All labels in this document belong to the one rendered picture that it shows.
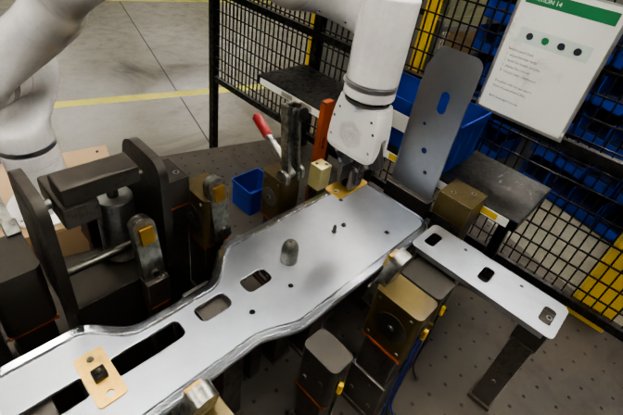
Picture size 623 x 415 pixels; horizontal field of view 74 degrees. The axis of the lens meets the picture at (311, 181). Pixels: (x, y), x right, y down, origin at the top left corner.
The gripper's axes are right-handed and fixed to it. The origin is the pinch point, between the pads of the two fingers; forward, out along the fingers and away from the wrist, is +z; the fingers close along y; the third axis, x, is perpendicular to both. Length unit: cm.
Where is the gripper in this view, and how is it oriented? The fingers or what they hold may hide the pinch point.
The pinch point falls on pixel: (349, 174)
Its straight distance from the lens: 76.2
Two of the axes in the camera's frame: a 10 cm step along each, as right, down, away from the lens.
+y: 7.0, 4.9, -5.1
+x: 7.0, -3.4, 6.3
